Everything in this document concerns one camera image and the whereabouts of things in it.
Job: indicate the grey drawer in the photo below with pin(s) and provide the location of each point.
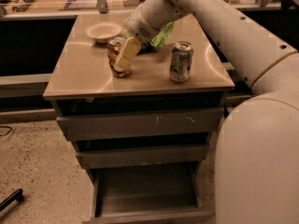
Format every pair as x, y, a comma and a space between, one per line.
141, 156
149, 194
138, 124

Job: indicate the bottom grey drawer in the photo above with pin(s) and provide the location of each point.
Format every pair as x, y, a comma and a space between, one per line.
149, 194

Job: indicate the green chip bag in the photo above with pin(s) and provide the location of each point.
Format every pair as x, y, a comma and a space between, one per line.
158, 41

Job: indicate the black chair leg left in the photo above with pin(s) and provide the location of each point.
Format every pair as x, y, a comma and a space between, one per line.
15, 196

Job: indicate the orange soda can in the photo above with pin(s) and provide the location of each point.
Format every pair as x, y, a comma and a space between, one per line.
113, 49

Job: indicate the top grey drawer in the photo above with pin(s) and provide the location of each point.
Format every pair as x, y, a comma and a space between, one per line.
138, 124

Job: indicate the white shallow bowl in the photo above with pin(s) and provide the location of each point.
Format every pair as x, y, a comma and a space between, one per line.
102, 31

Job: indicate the middle grey drawer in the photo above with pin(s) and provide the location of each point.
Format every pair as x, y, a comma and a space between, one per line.
141, 156

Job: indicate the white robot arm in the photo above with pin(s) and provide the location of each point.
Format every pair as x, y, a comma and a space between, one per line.
257, 154

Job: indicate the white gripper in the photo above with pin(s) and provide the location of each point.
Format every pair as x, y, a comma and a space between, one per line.
139, 26

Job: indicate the white and green soda can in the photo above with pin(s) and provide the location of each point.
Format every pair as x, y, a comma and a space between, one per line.
181, 61

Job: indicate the purple paper sheet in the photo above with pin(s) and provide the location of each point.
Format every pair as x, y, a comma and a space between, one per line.
79, 4

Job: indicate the grey drawer cabinet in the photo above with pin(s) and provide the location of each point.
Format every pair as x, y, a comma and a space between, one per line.
82, 84

